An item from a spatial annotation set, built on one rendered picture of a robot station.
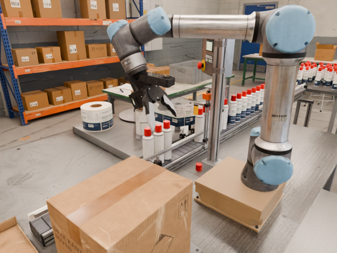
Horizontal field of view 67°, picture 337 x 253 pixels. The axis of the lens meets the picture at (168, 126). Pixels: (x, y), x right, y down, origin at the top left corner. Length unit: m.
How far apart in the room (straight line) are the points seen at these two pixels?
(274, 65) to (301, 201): 0.66
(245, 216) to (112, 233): 0.57
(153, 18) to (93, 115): 0.99
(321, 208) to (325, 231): 0.13
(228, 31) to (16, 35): 4.79
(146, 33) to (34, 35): 4.79
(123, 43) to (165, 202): 0.48
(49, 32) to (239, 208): 5.11
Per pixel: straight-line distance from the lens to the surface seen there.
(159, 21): 0.79
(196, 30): 0.90
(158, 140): 1.20
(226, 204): 1.04
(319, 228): 1.14
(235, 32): 0.90
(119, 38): 0.83
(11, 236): 1.11
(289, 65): 0.79
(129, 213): 0.62
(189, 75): 3.32
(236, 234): 1.01
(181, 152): 1.38
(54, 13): 4.86
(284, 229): 1.08
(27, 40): 5.48
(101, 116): 1.66
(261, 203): 1.01
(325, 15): 8.78
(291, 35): 0.76
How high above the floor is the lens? 1.52
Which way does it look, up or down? 22 degrees down
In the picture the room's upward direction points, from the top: straight up
